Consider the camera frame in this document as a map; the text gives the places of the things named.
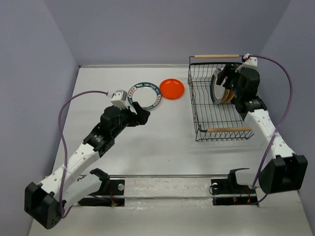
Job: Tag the orange plastic plate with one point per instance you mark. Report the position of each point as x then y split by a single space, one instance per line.
172 88

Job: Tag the woven bamboo plate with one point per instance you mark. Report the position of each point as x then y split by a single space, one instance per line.
230 96

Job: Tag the white plate blue lettered rim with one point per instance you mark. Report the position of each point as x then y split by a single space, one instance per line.
147 95

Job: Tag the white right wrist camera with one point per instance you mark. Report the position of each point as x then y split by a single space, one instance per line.
248 61

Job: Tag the white plate green red rim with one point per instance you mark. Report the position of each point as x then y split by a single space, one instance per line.
216 92

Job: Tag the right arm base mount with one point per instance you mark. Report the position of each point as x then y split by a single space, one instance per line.
227 192

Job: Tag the black wire dish rack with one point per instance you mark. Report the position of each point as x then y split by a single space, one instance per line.
214 117

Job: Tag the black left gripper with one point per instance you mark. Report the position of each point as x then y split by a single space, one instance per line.
142 115

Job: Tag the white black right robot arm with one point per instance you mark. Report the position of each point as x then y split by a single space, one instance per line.
280 169

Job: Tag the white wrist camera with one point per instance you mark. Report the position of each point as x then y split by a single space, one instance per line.
118 98
248 61

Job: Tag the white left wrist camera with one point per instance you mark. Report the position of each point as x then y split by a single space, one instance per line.
118 98

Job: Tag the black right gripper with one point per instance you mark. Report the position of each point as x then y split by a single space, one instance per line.
232 69

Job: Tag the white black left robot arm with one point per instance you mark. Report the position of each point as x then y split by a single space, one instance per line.
49 201

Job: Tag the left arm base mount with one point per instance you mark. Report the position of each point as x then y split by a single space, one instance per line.
107 196

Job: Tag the cream patterned plate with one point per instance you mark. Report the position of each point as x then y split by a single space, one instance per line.
227 93

